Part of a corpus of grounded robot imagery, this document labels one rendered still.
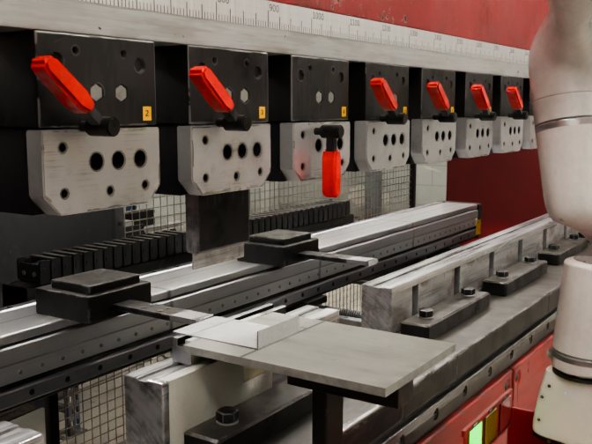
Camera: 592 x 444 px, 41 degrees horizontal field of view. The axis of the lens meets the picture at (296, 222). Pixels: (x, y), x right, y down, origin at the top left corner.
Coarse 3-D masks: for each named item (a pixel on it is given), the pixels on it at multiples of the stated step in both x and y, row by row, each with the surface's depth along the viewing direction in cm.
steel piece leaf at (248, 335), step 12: (228, 324) 100; (240, 324) 100; (252, 324) 100; (276, 324) 93; (288, 324) 95; (192, 336) 95; (204, 336) 95; (216, 336) 95; (228, 336) 95; (240, 336) 95; (252, 336) 95; (264, 336) 91; (276, 336) 93; (288, 336) 95; (252, 348) 91
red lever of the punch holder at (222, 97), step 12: (192, 72) 83; (204, 72) 82; (204, 84) 83; (216, 84) 84; (204, 96) 85; (216, 96) 84; (228, 96) 86; (216, 108) 86; (228, 108) 86; (228, 120) 88; (240, 120) 87
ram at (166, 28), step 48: (0, 0) 66; (48, 0) 70; (288, 0) 101; (336, 0) 110; (384, 0) 122; (432, 0) 136; (480, 0) 155; (528, 0) 179; (240, 48) 93; (288, 48) 101; (336, 48) 111; (384, 48) 123; (528, 48) 182
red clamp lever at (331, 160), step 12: (324, 132) 106; (336, 132) 105; (336, 144) 106; (324, 156) 106; (336, 156) 106; (324, 168) 106; (336, 168) 106; (324, 180) 107; (336, 180) 106; (324, 192) 107; (336, 192) 106
